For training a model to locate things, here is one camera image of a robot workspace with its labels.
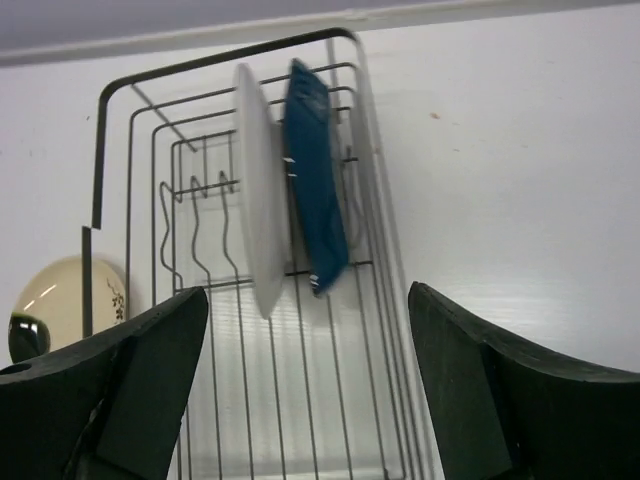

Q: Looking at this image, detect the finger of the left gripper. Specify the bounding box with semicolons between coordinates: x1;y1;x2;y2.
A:
8;313;50;363

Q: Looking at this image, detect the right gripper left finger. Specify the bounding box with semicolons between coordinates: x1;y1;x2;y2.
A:
1;287;208;479

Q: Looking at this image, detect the cream plate with flower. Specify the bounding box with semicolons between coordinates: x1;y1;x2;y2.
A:
12;256;126;352

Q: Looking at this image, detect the wire dish rack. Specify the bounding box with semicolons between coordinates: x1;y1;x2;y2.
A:
83;28;437;479

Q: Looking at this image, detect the white plate teal lettered rim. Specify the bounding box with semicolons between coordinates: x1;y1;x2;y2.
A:
234;63;289;319

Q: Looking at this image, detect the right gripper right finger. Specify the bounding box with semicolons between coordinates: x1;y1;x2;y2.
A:
408;283;639;479

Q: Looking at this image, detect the dark blue plate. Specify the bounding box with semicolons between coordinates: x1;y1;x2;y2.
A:
283;59;349;296

